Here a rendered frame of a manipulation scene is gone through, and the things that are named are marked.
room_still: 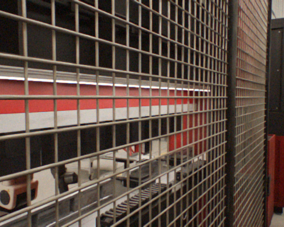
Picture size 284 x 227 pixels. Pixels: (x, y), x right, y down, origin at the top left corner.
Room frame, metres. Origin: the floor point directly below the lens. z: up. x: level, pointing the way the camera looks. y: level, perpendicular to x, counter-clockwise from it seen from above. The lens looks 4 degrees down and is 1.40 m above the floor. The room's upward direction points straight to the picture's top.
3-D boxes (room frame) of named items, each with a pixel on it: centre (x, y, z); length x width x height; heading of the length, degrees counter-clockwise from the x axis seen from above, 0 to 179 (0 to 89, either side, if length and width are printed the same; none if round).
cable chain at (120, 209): (1.03, 0.01, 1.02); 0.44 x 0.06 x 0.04; 150
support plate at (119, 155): (1.98, 0.10, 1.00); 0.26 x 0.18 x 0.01; 60
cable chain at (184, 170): (1.52, -0.27, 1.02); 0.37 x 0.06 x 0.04; 150
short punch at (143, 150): (1.90, -0.03, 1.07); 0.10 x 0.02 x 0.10; 150
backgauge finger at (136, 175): (1.39, 0.08, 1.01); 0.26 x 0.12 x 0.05; 60
